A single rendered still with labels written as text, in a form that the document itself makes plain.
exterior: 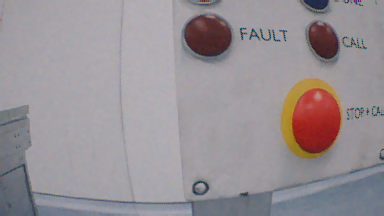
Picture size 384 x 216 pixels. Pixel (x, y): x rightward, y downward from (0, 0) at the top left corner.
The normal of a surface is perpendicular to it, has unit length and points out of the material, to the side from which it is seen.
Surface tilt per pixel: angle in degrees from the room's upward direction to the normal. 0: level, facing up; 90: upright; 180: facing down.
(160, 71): 90
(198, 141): 90
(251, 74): 90
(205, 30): 87
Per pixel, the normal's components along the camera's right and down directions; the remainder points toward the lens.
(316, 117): -0.11, 0.00
